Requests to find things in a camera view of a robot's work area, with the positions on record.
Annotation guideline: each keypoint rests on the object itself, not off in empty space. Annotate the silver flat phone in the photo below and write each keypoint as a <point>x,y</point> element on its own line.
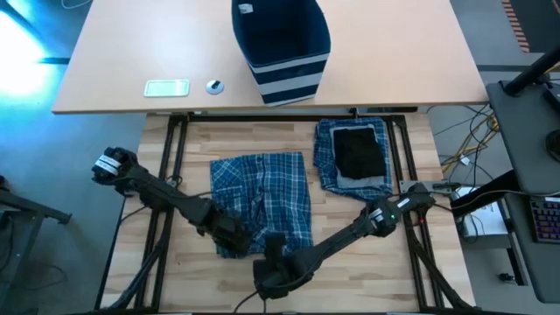
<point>167,88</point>

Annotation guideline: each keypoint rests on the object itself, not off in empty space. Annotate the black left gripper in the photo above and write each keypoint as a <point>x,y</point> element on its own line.
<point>223,227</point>

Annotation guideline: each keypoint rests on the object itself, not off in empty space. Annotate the black backlit keyboard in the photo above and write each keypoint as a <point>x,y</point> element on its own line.
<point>547,221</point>

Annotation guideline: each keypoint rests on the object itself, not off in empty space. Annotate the black garment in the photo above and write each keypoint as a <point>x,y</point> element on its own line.
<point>359,153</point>

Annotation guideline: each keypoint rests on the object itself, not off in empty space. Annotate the white bin label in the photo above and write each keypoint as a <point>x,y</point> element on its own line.
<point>245,8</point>

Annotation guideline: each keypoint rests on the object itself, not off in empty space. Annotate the grey side desk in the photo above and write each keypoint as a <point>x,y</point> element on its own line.
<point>520,131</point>

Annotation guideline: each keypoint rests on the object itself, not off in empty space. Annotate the white box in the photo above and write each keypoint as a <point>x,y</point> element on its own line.
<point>485,223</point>

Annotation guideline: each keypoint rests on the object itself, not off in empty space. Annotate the black desk device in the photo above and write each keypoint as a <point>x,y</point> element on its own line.
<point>553,98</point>

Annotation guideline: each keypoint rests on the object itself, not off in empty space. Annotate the blue plaid pajama pants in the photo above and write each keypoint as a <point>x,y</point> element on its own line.
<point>324,153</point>

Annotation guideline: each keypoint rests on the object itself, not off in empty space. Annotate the light wooden desk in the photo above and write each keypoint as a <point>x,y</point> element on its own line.
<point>394,52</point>

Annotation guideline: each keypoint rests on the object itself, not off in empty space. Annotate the black round object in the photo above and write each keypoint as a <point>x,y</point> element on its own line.
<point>555,146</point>

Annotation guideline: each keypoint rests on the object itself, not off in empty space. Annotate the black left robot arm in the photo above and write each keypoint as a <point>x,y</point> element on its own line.
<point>153,190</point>

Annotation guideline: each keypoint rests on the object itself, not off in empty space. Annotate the black desk leg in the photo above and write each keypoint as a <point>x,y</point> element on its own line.
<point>481,194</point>

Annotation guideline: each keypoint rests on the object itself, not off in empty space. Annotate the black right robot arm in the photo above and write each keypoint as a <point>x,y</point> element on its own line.
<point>350,236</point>

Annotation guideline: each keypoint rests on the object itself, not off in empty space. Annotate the dark grey metal stand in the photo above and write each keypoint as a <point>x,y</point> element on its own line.
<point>26,205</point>

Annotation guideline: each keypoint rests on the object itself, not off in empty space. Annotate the navy white striped laundry bin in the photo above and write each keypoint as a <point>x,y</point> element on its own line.
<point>289,81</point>

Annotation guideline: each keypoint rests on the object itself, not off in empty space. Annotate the small round tape roll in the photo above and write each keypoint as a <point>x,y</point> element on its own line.
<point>214,86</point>

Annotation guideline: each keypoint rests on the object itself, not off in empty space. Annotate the grey garment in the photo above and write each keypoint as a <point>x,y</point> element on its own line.
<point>363,183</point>

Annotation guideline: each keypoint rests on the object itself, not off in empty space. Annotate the black pole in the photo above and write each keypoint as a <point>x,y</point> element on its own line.
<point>529,74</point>

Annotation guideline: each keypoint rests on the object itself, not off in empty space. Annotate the dark patterned garment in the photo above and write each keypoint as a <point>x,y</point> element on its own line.
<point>271,197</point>

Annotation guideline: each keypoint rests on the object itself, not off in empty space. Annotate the small black floor item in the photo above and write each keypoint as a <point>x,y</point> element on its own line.
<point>506,277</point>

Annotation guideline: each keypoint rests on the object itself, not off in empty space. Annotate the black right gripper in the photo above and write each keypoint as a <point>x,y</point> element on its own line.
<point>277,273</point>

